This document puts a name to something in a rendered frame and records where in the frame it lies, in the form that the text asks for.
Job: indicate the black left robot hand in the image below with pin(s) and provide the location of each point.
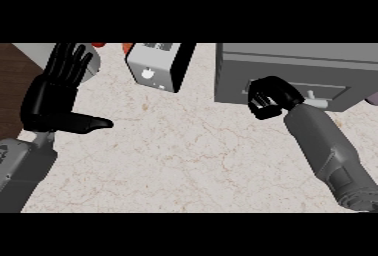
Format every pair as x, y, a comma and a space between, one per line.
48, 103

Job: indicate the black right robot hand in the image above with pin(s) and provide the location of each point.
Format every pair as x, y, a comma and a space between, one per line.
276, 91

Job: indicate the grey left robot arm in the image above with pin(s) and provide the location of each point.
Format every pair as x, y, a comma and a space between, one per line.
25, 166

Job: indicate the grey drawer cabinet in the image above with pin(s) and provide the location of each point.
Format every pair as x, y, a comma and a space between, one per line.
305, 71

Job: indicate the grey drawer front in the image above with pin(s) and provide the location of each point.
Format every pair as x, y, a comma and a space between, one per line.
323, 90

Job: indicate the grey round cup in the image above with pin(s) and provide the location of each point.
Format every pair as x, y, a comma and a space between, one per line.
92, 66

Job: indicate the mauve object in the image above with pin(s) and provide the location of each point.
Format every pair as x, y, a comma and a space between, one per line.
373, 97

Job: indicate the red fruit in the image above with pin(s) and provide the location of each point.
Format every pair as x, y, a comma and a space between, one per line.
100, 44

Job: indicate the orange fruit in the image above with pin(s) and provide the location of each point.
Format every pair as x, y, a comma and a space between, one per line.
128, 47

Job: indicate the white and black box appliance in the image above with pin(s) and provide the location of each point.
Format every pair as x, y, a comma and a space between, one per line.
159, 65

